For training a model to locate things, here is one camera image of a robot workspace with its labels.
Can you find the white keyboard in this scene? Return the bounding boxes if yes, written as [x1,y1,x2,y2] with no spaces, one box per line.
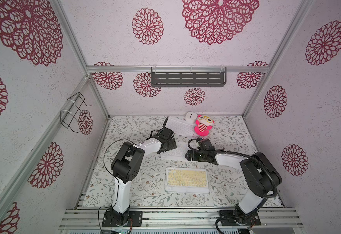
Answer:
[165,117,195,138]
[160,142,190,161]

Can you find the yellow keyboard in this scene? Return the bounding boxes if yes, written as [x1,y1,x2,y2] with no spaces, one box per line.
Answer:
[165,167,209,194]

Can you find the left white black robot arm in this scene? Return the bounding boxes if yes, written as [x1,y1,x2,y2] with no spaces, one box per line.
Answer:
[111,127,177,214]

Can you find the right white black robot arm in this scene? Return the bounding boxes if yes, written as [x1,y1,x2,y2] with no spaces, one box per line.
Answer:
[185,137,282,215]

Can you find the white keyboard back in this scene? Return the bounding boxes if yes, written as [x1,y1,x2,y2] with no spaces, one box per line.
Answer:
[165,117,195,138]

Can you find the pink owl plush toy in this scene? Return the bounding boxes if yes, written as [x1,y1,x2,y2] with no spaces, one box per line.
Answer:
[194,115,215,136]

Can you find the white round gadget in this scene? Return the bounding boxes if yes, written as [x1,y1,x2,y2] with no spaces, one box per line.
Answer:
[185,112,198,123]

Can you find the right black corrugated cable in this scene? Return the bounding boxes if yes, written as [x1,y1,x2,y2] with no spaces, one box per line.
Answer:
[187,137,278,234]

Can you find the left black cable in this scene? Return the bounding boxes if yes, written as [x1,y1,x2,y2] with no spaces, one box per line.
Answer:
[97,116,170,234]

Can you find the grey wall shelf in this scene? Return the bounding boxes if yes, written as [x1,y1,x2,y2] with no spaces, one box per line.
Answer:
[150,67,227,88]

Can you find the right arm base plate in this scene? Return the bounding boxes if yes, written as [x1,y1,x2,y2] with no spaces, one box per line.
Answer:
[219,210,261,227]

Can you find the black wire wall rack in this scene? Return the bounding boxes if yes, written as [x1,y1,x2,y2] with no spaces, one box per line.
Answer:
[59,92,93,136]

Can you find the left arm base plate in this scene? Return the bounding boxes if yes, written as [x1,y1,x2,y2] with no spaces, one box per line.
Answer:
[101,209,143,227]

